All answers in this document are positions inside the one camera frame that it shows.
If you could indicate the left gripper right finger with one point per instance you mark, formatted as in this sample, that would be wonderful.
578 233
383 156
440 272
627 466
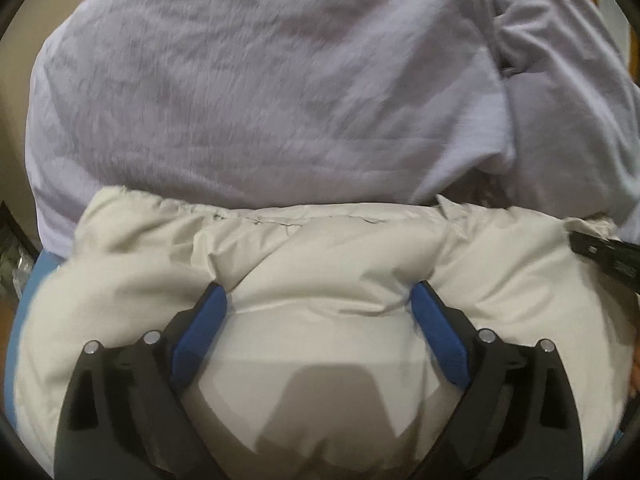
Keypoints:
517 417

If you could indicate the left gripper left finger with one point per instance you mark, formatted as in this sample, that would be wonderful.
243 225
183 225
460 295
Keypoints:
122 417

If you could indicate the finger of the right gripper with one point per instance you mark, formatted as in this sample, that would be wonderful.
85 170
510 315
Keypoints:
619 260

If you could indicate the beige puffer jacket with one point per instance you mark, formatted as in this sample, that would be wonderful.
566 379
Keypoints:
319 371

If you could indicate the blue white striped bedsheet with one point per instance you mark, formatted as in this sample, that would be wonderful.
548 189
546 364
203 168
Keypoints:
45 264

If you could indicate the dark bedside furniture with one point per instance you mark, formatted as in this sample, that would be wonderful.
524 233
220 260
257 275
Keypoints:
18 256

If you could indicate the lavender duvet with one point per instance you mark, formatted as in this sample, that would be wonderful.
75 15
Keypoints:
271 103

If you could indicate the wooden door frame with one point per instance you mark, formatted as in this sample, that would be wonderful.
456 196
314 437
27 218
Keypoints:
618 27

